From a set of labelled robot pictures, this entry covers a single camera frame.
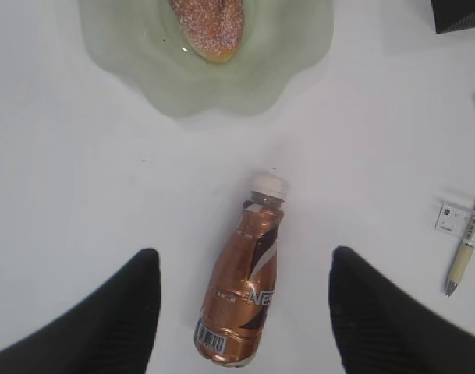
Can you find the clear plastic ruler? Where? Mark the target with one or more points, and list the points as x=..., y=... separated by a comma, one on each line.
x=457, y=220

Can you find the cream grip pen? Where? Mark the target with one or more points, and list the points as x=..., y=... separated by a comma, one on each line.
x=461, y=258

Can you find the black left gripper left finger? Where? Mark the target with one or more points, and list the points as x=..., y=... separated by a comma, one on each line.
x=111, y=331

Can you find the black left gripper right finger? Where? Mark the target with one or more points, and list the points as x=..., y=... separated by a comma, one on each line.
x=378, y=328

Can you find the sugared bread loaf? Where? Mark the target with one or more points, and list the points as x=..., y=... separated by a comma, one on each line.
x=213, y=28

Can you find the black mesh pen holder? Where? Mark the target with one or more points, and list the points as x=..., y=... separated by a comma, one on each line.
x=453, y=15

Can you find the brown Nescafe coffee bottle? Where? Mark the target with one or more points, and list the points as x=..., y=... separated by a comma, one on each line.
x=242, y=284

